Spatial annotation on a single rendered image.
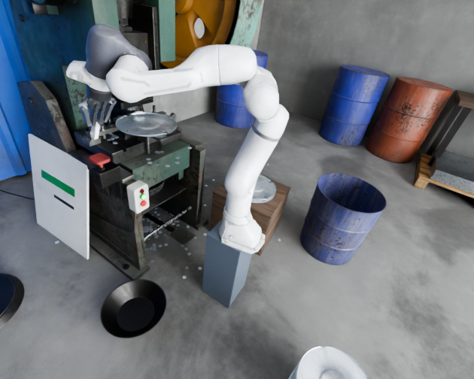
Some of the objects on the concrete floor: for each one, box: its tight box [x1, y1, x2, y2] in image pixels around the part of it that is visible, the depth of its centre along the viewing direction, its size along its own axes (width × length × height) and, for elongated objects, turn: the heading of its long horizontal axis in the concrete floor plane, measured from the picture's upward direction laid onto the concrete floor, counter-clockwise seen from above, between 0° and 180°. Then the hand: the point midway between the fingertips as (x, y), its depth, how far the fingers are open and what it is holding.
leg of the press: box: [139, 105, 208, 230], centre depth 179 cm, size 92×12×90 cm, turn 46°
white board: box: [28, 134, 89, 259], centre depth 149 cm, size 14×50×59 cm, turn 49°
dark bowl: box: [100, 279, 166, 338], centre depth 129 cm, size 30×30×7 cm
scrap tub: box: [300, 173, 387, 265], centre depth 175 cm, size 42×42×48 cm
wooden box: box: [209, 180, 290, 256], centre depth 182 cm, size 40×38×35 cm
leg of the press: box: [17, 80, 150, 280], centre depth 140 cm, size 92×12×90 cm, turn 46°
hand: (95, 130), depth 97 cm, fingers closed
